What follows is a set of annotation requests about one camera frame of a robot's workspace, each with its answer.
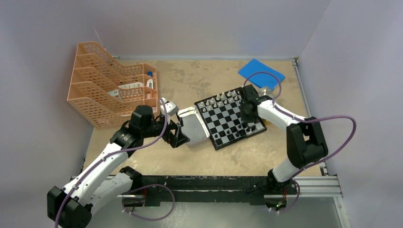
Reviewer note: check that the blue notebook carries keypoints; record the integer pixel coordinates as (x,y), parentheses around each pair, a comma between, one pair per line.
(260,79)

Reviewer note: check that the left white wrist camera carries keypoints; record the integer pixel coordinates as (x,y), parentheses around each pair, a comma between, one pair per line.
(170,108)

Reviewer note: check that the white label box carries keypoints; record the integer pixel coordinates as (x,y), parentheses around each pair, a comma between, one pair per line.
(131,85)

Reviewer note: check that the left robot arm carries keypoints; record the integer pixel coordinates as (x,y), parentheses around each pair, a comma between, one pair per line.
(73,205)

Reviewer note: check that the white stapler in rack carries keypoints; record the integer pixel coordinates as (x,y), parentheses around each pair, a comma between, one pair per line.
(150,83)

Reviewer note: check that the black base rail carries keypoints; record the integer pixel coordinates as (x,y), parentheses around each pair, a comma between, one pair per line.
(254,190)

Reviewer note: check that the silver metal tin tray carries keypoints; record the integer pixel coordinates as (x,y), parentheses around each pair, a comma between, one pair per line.
(193,127)

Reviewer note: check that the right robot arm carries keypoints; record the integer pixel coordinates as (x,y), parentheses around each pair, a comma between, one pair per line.
(305,141)

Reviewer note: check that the orange plastic file rack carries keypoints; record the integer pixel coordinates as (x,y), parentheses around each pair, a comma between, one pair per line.
(94,90)

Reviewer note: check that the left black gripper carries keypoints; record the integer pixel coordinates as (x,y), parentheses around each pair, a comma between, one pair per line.
(174,140)

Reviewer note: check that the black white chess board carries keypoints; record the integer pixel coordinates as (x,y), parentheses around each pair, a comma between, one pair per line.
(221,115)

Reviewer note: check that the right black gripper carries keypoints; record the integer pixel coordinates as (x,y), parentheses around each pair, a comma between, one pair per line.
(244,118)

